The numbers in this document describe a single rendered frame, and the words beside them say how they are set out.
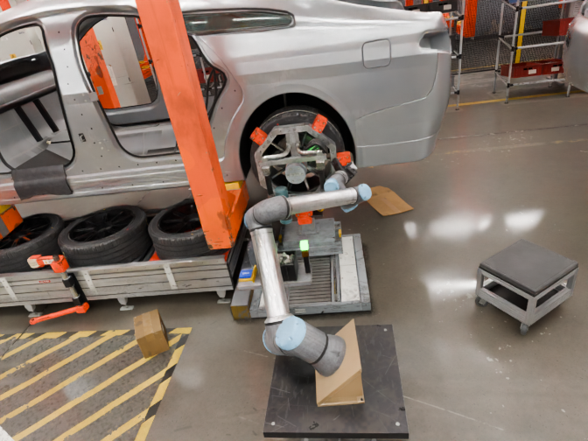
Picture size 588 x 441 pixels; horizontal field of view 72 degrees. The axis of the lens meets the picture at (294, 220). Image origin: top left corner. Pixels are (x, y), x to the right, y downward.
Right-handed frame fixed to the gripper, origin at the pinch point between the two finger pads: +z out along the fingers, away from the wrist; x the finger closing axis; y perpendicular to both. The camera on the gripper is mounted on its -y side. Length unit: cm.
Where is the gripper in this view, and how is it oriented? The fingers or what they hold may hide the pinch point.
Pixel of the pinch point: (351, 163)
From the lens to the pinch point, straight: 263.6
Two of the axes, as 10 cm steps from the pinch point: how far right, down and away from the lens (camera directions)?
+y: 7.3, 6.9, -0.3
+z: 4.7, -4.5, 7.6
